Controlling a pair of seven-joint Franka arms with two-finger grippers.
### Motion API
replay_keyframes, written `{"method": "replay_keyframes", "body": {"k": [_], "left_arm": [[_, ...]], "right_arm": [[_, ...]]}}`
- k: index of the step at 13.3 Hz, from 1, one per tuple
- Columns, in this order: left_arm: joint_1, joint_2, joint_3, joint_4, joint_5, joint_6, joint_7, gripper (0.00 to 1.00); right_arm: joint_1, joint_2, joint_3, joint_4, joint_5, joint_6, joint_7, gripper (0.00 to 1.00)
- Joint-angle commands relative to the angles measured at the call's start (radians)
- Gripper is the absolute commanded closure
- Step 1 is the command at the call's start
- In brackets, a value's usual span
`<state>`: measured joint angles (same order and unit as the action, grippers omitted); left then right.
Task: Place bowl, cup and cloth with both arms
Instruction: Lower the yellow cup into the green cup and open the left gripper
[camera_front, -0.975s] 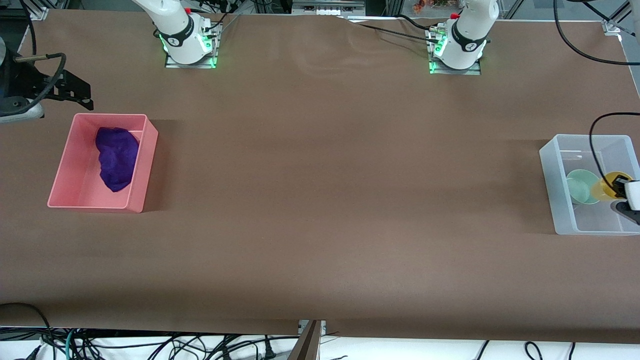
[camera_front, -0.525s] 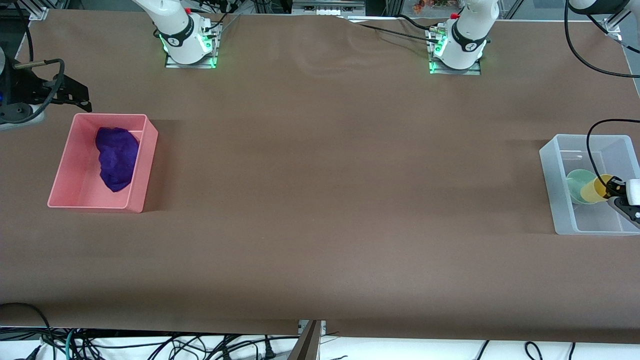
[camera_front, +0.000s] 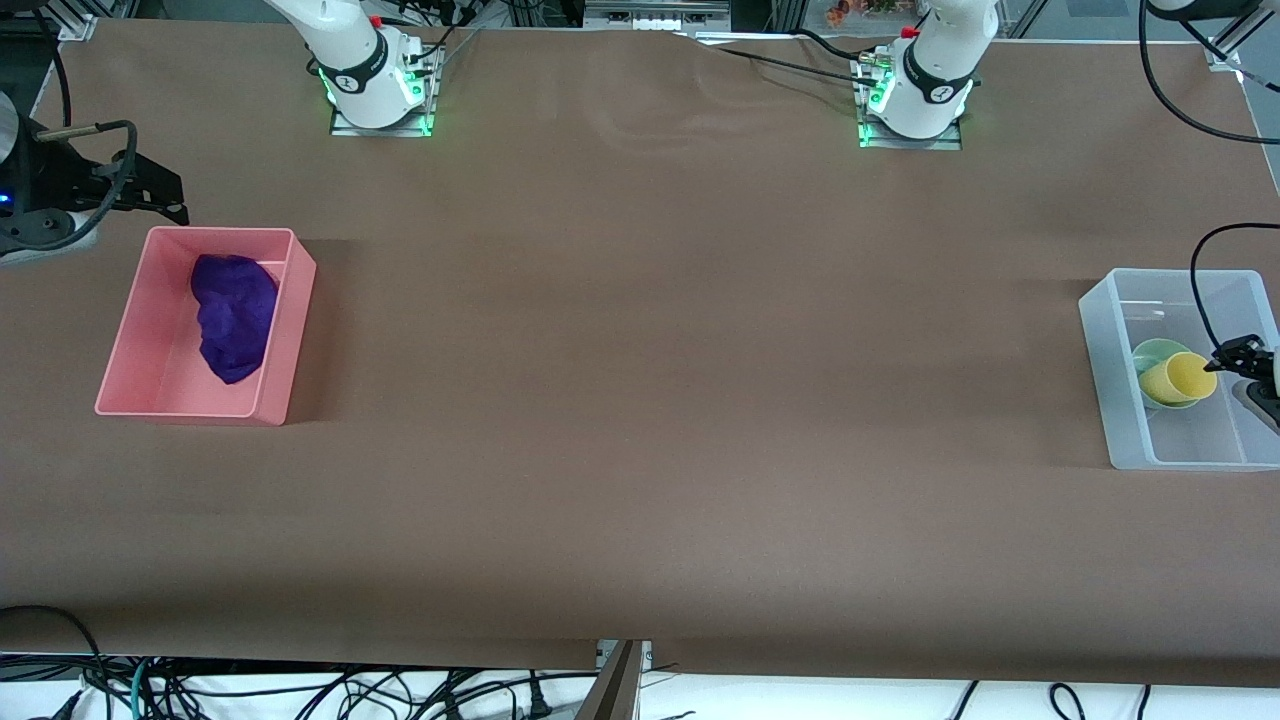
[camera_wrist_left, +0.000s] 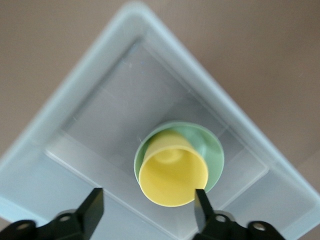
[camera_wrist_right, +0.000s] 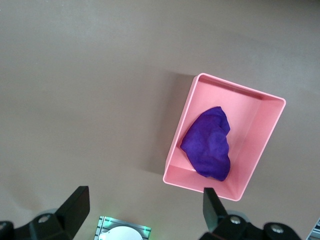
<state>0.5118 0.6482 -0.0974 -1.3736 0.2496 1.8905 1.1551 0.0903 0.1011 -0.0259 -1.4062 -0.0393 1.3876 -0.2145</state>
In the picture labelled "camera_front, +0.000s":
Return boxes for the yellow cup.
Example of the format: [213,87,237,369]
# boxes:
[1139,351,1220,405]

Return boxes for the green bowl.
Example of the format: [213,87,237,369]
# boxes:
[1131,337,1203,412]

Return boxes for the purple cloth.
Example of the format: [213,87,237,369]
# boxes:
[190,253,281,386]

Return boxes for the clear plastic bin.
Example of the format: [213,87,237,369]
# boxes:
[1077,267,1280,472]

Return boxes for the pink plastic bin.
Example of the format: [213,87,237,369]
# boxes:
[94,226,319,428]

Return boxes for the grey power strip box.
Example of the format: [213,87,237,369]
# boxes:
[584,0,733,32]

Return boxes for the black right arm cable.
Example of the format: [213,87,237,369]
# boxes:
[0,10,139,253]

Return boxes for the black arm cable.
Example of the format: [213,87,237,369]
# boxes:
[1138,0,1280,353]
[0,10,139,253]

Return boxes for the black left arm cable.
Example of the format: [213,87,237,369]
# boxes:
[1138,0,1280,353]

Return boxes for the metal base plate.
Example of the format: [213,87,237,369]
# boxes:
[329,44,443,139]
[856,55,965,152]

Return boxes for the aluminium frame corner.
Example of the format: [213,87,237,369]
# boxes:
[1204,36,1256,83]

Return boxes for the black floor cable bundle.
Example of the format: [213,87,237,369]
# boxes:
[0,604,566,720]

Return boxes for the black cables on table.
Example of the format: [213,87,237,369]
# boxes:
[690,27,893,89]

